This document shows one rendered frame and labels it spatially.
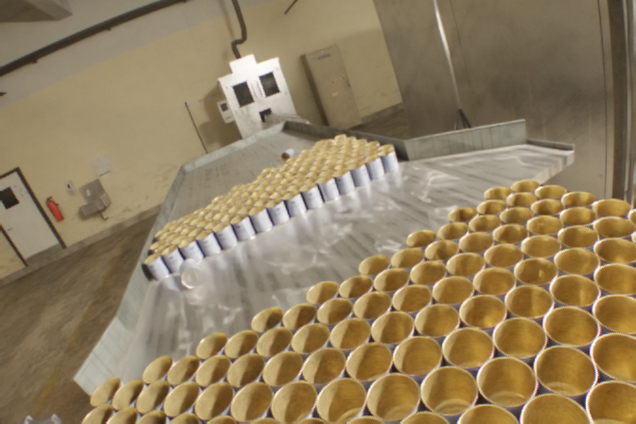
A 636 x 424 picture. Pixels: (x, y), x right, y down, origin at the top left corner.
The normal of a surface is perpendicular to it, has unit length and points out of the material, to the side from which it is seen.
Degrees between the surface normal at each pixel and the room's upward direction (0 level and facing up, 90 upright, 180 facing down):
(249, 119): 90
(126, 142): 90
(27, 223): 90
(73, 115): 90
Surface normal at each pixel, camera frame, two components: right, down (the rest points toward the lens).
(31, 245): 0.33, 0.25
